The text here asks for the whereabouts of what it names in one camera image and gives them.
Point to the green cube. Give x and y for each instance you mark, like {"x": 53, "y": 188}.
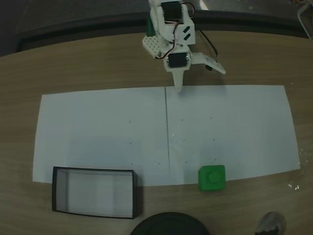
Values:
{"x": 212, "y": 178}

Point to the dark open cardboard box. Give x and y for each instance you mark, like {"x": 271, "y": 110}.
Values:
{"x": 94, "y": 193}

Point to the green clamp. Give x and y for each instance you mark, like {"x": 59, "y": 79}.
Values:
{"x": 149, "y": 27}

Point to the white paper sheet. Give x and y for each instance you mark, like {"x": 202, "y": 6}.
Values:
{"x": 102, "y": 137}
{"x": 234, "y": 127}

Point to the black round object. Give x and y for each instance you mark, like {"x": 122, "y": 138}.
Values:
{"x": 168, "y": 225}

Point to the grey shoe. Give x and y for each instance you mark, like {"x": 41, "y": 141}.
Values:
{"x": 271, "y": 224}

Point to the white perforated base plate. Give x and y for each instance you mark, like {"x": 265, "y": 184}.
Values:
{"x": 152, "y": 46}

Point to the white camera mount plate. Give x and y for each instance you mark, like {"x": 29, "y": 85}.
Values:
{"x": 210, "y": 62}

